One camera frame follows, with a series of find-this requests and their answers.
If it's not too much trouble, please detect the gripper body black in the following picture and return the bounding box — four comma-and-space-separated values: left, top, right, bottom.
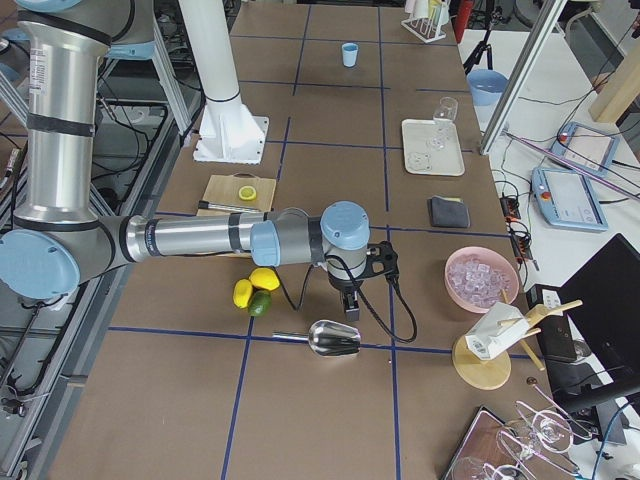
328, 273, 360, 297

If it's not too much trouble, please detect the light blue plastic cup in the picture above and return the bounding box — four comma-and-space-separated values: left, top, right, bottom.
341, 42, 359, 68

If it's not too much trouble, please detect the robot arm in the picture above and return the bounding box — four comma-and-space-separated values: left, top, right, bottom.
1, 1, 373, 299

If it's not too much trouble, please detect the pink bowl with ice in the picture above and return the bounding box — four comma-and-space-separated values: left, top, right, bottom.
444, 246, 520, 313

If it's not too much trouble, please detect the dark blue bowl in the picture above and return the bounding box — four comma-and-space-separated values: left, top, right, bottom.
466, 69, 508, 106

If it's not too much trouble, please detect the metal scoop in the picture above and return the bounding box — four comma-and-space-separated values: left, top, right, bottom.
272, 319, 361, 357

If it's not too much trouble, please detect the whole yellow lemon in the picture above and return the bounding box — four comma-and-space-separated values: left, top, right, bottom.
249, 267, 281, 291

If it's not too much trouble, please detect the grey folded cloth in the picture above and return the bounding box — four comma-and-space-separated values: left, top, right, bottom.
427, 196, 470, 228

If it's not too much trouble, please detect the lemon half slice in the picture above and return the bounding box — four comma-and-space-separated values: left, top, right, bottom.
238, 185, 257, 202

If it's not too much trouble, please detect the wooden stand base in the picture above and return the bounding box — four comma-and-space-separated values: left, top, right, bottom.
452, 300, 583, 390

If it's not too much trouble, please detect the wooden cutting board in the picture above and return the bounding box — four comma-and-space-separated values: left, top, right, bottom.
196, 174, 277, 258

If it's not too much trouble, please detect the cream bear tray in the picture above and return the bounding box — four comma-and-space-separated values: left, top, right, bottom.
401, 119, 465, 177

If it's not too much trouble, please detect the black power strip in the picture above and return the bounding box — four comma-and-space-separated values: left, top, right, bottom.
499, 194, 533, 263

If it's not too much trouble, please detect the clear wine glass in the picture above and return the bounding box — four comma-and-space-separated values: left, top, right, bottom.
428, 97, 458, 150

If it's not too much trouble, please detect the blue teach pendant near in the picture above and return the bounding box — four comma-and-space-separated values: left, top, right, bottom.
531, 167, 608, 232

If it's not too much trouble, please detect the blue teach pendant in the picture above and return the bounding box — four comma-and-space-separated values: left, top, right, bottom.
531, 167, 608, 232
551, 121, 620, 177

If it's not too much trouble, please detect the black monitor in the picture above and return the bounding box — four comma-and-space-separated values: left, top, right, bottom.
539, 234, 639, 413

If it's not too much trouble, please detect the blue teach pendant far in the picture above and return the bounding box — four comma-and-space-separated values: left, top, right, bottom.
551, 121, 620, 177

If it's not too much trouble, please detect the red cylinder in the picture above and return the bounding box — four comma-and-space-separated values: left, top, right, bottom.
454, 0, 475, 44

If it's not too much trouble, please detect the steel knife handle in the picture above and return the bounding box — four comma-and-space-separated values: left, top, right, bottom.
197, 200, 261, 213

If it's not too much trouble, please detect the white wire cup rack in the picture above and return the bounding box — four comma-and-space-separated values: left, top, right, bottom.
401, 0, 449, 44

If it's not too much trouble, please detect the aluminium frame post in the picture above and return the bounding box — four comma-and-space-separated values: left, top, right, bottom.
479, 0, 567, 155

